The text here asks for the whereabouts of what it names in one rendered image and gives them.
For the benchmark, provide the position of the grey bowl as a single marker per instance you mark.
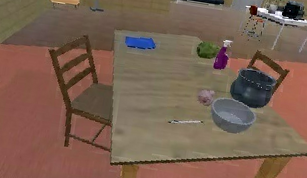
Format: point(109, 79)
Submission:
point(232, 117)

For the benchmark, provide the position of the grey cabinet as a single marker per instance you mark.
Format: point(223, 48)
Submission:
point(247, 2)

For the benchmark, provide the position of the purple spray bottle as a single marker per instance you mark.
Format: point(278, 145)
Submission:
point(221, 58)

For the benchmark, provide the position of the black box appliance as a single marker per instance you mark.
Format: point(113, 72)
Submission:
point(293, 10)

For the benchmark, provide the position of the dark brown wooden chair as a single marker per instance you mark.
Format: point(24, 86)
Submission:
point(268, 65)
point(92, 99)

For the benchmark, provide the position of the light wooden dining table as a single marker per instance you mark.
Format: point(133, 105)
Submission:
point(158, 87)

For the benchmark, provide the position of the blue folded cloth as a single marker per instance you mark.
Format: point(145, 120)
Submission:
point(140, 42)

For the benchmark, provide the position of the green lettuce head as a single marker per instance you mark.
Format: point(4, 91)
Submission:
point(207, 50)

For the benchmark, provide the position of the white desk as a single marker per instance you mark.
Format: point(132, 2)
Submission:
point(284, 20)

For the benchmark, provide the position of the potted house plant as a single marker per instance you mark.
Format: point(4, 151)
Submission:
point(273, 3)

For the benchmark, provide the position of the thin white pen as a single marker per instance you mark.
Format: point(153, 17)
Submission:
point(185, 121)

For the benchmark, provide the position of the dark grey round pot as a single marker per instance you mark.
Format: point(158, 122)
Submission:
point(252, 90)

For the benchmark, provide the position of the red seat metal stool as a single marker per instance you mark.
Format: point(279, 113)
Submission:
point(254, 23)

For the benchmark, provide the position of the pink crumpled lump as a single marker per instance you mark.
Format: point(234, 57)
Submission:
point(206, 97)

